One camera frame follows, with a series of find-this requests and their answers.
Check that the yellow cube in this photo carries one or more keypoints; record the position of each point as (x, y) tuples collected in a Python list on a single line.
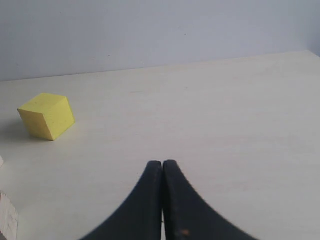
[(47, 116)]

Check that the large pale wooden cube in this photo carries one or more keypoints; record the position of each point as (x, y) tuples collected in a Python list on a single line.
[(8, 219)]

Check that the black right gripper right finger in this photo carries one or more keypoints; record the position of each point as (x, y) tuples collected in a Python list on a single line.
[(187, 216)]

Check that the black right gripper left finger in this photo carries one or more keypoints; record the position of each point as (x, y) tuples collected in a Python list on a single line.
[(140, 216)]

